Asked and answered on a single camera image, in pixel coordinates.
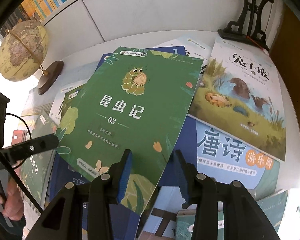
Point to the patterned blue mat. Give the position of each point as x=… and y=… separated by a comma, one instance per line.
x=37, y=105

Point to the row of yellow books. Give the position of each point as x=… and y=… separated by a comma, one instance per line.
x=40, y=2

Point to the teal green book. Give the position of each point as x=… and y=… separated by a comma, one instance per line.
x=272, y=210

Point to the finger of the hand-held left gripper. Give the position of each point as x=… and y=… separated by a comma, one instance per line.
x=35, y=145

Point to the green book with caterpillar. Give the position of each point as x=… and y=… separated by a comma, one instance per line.
x=130, y=100

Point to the brown wooden cabinet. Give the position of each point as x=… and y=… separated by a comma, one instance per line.
x=295, y=42

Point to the yellow globe on wooden base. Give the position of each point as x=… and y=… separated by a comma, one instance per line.
x=22, y=50

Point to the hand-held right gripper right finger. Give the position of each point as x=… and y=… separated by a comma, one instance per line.
x=183, y=180

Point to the white book with pond scene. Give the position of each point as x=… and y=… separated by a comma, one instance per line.
x=240, y=92

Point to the round fan ornament on stand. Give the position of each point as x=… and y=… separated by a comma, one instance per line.
x=248, y=10

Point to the person's left hand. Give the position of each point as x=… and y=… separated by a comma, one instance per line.
x=13, y=200

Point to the white bookshelf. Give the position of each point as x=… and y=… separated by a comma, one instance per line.
x=140, y=12

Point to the light blue book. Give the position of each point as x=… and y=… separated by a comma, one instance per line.
x=237, y=165

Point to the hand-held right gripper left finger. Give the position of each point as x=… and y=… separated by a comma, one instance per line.
x=125, y=177

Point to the green book with beetle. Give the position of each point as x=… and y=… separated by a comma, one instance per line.
x=40, y=170

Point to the large blue book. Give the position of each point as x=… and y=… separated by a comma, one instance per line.
x=65, y=177

